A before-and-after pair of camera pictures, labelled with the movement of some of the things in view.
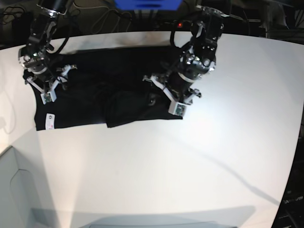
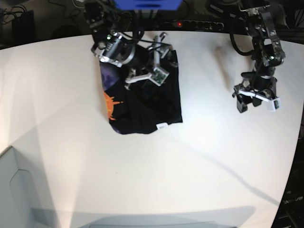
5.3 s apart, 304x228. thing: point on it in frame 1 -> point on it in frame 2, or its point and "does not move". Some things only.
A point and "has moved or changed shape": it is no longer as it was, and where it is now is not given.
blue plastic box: x=148 y=4 does not move
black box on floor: x=21 y=27 does not move
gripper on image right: x=176 y=86 -> x=263 y=87
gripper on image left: x=46 y=80 -> x=161 y=52
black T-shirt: x=107 y=89 has moved or changed shape
